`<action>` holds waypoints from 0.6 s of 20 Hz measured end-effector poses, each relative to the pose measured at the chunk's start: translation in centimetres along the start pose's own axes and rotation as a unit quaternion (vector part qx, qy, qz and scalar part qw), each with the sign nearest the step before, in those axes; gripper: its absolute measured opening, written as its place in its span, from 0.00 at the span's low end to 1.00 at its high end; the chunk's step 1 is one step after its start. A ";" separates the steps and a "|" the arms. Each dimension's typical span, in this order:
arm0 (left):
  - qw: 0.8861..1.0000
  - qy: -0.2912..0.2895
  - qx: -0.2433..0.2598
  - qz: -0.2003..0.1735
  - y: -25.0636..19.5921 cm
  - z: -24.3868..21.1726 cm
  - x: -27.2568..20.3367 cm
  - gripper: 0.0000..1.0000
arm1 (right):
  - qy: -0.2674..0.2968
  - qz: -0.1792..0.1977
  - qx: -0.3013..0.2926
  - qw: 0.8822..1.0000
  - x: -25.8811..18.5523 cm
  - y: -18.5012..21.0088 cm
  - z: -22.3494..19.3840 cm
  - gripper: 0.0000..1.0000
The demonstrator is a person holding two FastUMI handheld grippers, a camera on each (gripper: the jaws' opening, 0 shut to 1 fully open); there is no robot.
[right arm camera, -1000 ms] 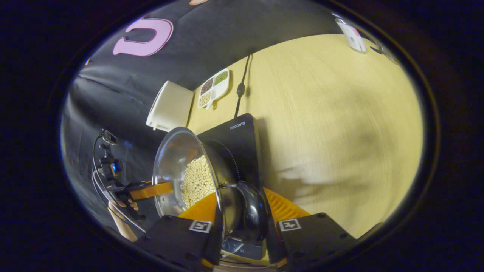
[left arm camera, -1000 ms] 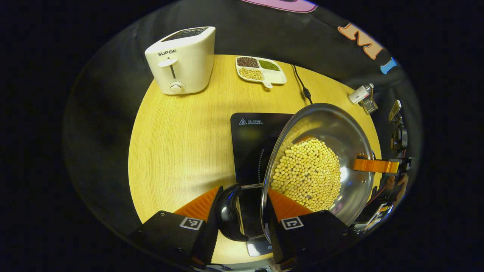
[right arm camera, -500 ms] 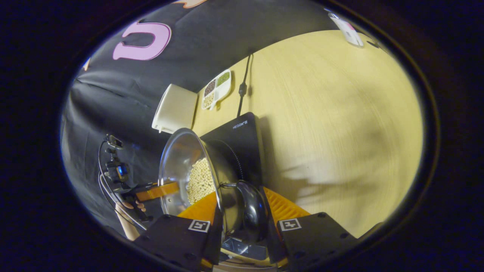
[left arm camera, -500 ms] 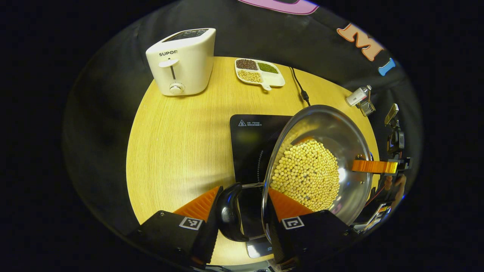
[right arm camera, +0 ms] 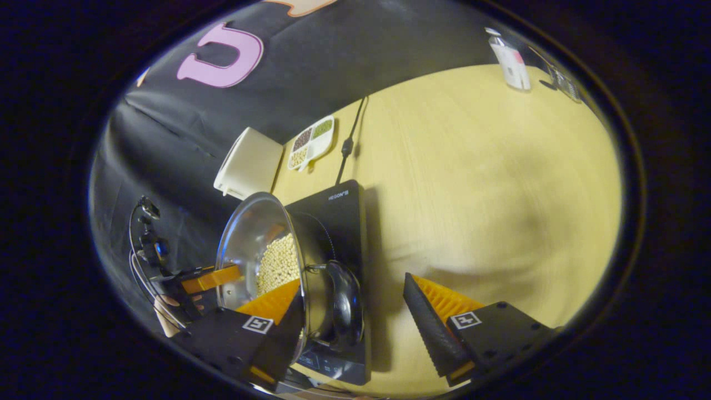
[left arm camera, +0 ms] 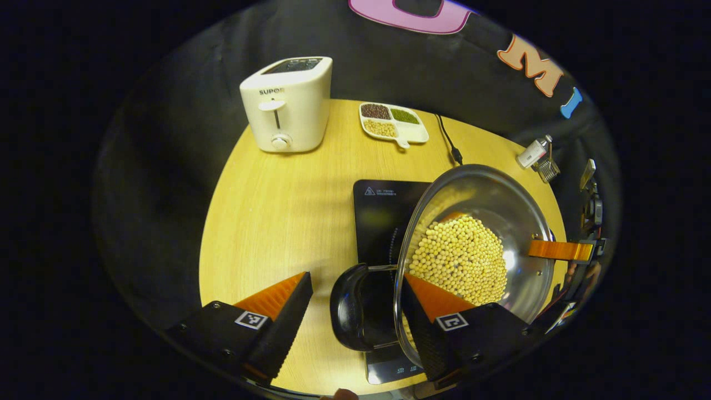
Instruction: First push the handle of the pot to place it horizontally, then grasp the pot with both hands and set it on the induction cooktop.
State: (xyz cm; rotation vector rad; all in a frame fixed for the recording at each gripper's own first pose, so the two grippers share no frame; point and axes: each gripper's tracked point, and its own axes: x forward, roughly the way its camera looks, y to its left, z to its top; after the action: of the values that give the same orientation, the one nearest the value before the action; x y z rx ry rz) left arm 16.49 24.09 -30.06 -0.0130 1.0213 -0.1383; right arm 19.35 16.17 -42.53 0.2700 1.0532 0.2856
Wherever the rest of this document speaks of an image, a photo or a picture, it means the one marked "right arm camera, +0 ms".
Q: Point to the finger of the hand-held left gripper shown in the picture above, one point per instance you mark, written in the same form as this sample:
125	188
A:
211	279

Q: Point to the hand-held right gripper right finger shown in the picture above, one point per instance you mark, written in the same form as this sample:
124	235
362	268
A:
427	333

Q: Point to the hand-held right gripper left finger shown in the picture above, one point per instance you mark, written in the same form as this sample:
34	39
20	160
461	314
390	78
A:
289	333

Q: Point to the steel pot with beans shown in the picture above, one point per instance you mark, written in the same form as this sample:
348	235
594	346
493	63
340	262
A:
244	244

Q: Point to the black induction cooktop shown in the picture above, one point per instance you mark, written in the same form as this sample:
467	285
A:
344	222

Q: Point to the white toaster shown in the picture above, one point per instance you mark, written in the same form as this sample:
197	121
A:
250	161

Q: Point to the white divided bean dish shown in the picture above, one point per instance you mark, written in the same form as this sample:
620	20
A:
311	141

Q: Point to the black backdrop cloth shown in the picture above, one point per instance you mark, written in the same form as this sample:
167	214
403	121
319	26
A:
333	55

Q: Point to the white bottle with pink label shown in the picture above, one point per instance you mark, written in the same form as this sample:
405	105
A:
514	66

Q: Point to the glass holder with sticks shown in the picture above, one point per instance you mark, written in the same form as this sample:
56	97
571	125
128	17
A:
566	83

